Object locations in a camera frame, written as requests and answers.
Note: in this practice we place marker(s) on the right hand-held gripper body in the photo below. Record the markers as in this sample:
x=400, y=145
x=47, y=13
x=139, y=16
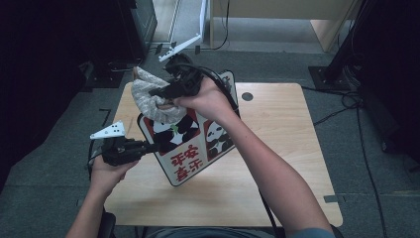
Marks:
x=186, y=81

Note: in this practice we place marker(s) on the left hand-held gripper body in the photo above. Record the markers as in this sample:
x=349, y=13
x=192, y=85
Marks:
x=120, y=152

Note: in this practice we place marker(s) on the fluffy grey beige towel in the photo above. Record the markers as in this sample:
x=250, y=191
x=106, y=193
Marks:
x=145, y=99

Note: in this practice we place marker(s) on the white red panda print board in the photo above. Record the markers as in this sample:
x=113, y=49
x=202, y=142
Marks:
x=185, y=158

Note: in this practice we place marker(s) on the person's left hand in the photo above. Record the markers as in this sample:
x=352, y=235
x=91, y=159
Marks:
x=105, y=177

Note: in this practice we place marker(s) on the person's right hand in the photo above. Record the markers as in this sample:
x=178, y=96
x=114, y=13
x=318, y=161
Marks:
x=209, y=102

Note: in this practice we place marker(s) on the black floor tape strip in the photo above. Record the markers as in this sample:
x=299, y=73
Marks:
x=197, y=50
x=158, y=48
x=173, y=44

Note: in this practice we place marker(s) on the grey tape piece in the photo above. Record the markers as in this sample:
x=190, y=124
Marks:
x=81, y=202
x=334, y=198

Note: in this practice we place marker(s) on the white upright panel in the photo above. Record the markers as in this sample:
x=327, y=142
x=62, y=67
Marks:
x=203, y=16

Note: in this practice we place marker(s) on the black computer tower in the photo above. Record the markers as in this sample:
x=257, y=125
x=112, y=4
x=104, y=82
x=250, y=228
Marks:
x=145, y=26

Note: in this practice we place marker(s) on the dark curtain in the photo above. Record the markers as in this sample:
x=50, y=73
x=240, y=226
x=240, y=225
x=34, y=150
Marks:
x=39, y=82
x=396, y=66

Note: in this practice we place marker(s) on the person's grey shirt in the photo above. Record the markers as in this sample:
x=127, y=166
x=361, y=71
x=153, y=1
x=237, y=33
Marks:
x=214, y=234

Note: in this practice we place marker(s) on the light wooden desk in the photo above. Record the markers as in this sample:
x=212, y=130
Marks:
x=280, y=8

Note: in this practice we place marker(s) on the black stand pole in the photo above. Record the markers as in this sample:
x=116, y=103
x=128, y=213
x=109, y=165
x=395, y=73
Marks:
x=346, y=43

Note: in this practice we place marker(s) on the black floor base plate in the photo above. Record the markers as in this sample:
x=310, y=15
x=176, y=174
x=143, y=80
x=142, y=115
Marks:
x=105, y=80

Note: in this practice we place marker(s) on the black stand base plate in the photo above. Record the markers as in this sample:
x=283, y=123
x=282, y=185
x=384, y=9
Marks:
x=322, y=77

